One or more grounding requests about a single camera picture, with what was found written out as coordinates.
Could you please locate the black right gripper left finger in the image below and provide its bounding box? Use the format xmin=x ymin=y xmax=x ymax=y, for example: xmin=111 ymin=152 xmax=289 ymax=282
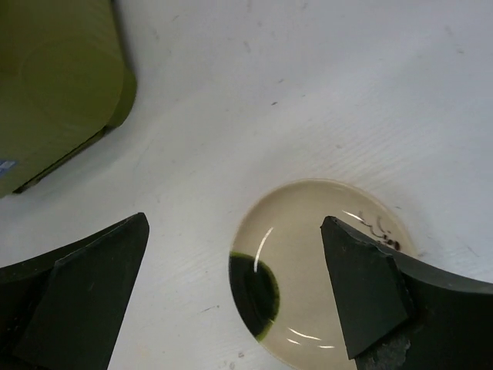
xmin=1 ymin=213 xmax=149 ymax=370

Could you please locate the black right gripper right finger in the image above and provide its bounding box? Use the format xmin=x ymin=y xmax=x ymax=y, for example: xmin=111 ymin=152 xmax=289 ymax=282
xmin=320 ymin=216 xmax=492 ymax=369

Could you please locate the cream plate with black mark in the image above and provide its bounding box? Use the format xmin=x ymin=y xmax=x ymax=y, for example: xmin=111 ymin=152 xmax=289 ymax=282
xmin=229 ymin=179 xmax=417 ymax=369

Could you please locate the olive green plastic bin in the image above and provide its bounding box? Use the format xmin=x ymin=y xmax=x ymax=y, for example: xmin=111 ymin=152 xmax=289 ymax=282
xmin=1 ymin=1 xmax=137 ymax=196

